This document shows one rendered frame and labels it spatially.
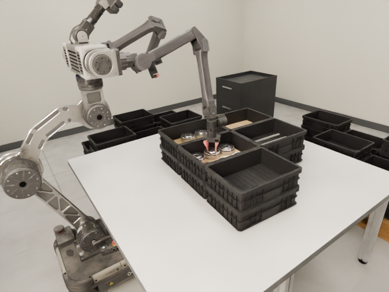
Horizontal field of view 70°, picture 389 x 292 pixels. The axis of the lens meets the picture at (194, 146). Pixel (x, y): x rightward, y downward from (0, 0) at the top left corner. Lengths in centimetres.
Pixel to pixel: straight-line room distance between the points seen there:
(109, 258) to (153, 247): 70
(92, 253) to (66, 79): 301
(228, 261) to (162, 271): 27
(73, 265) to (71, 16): 336
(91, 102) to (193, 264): 102
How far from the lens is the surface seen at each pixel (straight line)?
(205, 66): 164
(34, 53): 444
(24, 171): 168
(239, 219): 136
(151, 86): 501
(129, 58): 144
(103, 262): 201
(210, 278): 122
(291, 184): 150
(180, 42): 159
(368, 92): 475
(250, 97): 340
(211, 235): 138
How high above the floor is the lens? 166
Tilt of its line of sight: 26 degrees down
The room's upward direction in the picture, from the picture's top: 3 degrees counter-clockwise
